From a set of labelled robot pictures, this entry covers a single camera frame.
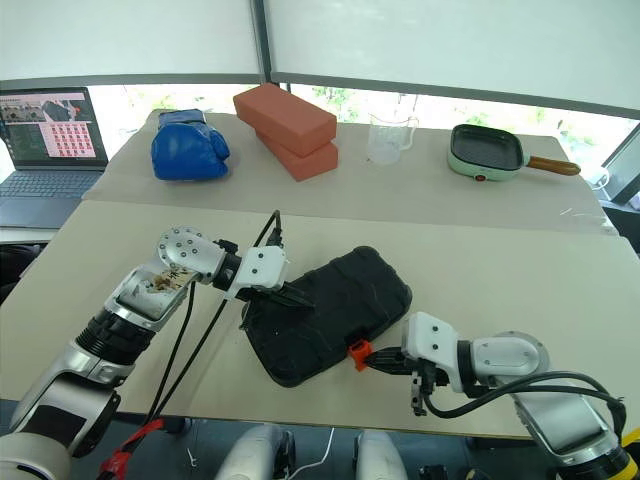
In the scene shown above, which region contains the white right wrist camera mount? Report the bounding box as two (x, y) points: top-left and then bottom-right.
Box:
(401, 312), (461, 394)

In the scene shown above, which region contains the blue boxing glove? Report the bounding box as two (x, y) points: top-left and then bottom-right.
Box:
(150, 108), (232, 182)

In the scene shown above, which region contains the red brick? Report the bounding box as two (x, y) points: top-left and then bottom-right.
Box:
(254, 128), (340, 184)
(233, 83), (339, 155)

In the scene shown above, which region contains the red tape on cables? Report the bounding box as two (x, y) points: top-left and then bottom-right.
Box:
(97, 418), (166, 477)

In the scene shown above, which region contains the black plastic tool case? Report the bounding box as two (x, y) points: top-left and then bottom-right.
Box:
(239, 245), (414, 389)

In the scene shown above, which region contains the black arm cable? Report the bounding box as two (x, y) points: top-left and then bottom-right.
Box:
(422, 370), (629, 437)
(145, 282), (197, 426)
(149, 209), (287, 426)

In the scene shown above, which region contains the grey rounded robot leg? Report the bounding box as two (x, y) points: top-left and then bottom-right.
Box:
(353, 429), (409, 480)
(214, 424), (296, 480)

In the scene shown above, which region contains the grey window post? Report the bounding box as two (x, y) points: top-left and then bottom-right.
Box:
(248, 0), (276, 84)

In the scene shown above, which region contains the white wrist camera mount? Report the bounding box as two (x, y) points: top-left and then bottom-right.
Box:
(401, 312), (461, 394)
(230, 246), (290, 303)

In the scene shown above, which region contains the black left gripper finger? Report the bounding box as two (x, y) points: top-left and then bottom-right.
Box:
(279, 282), (318, 308)
(263, 292), (309, 311)

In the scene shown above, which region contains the black monitor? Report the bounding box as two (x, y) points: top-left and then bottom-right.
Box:
(601, 133), (640, 205)

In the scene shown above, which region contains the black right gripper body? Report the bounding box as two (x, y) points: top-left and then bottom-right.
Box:
(407, 357), (452, 418)

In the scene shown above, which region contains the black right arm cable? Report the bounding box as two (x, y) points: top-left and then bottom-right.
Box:
(422, 370), (629, 437)

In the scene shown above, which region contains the clear plastic measuring cup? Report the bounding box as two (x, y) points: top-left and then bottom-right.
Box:
(367, 112), (419, 166)

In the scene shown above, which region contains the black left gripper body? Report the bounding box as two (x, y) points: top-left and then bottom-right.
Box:
(244, 283), (290, 304)

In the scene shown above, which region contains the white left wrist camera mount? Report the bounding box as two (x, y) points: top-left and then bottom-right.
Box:
(230, 246), (290, 303)

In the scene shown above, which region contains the white cord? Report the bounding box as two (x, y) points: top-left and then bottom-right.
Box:
(293, 427), (336, 480)

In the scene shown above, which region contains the white roller blind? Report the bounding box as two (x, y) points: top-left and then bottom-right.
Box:
(263, 0), (640, 110)
(0, 0), (265, 85)

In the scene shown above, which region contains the grey laptop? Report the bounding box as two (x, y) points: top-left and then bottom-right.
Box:
(0, 87), (111, 230)

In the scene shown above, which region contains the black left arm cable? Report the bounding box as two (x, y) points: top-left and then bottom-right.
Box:
(145, 282), (197, 426)
(149, 209), (287, 426)

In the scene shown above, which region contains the green electric frying pan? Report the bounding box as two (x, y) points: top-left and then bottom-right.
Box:
(446, 123), (583, 184)

